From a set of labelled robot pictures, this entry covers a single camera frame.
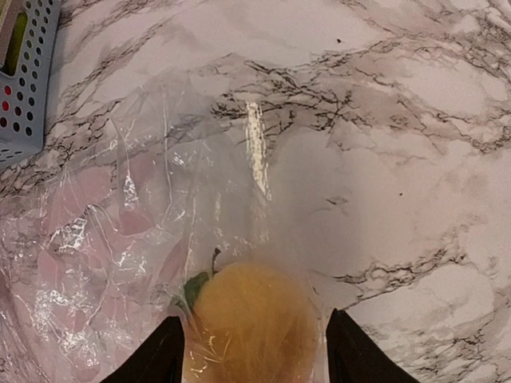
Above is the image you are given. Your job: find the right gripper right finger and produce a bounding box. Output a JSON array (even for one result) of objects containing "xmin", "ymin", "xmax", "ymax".
[{"xmin": 326, "ymin": 309, "xmax": 418, "ymax": 383}]

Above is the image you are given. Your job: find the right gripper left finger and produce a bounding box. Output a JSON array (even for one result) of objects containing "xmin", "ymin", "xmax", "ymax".
[{"xmin": 101, "ymin": 316, "xmax": 184, "ymax": 383}]

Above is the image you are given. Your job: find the orange fake peach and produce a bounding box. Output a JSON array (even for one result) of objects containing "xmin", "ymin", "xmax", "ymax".
[{"xmin": 183, "ymin": 244, "xmax": 320, "ymax": 382}]

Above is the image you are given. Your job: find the clear zip top bag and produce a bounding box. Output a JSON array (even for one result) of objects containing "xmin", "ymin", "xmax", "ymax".
[{"xmin": 1, "ymin": 68, "xmax": 329, "ymax": 382}]

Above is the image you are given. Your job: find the light blue plastic basket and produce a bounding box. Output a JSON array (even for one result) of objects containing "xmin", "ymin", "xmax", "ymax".
[{"xmin": 1, "ymin": 0, "xmax": 61, "ymax": 169}]

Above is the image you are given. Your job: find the green fake pear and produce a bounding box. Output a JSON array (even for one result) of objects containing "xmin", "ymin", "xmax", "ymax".
[{"xmin": 2, "ymin": 11, "xmax": 28, "ymax": 76}]

